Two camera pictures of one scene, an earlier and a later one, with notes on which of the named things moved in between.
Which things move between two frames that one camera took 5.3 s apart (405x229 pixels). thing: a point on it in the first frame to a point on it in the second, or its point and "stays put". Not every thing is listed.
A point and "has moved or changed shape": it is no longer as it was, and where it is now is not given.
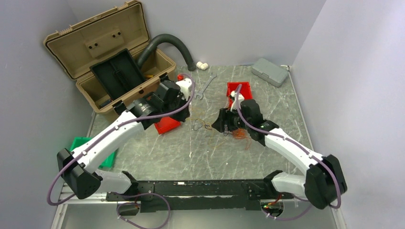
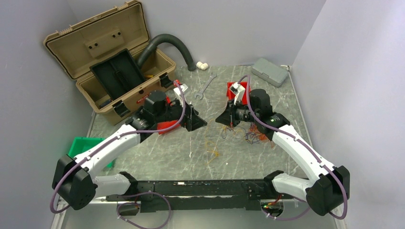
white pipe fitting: [201, 66] stays put
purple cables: [206, 125] to [250, 137]
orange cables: [239, 133] has moved or changed shape
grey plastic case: [273, 74] stays put
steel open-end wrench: [212, 76] stays put
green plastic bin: [107, 163] stays put
